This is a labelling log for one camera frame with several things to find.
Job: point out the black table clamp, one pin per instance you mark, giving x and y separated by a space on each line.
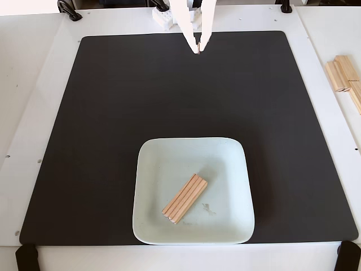
69 9
286 6
26 258
162 5
349 257

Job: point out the pale wooden block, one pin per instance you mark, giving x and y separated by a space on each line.
337 77
348 66
356 93

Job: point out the black rubber mat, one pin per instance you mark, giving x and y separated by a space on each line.
98 127

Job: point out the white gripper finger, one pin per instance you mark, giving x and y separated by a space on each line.
183 19
208 19

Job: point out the white square plate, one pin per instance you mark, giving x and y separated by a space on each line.
225 169

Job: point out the grooved wooden block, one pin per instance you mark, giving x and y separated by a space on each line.
184 199

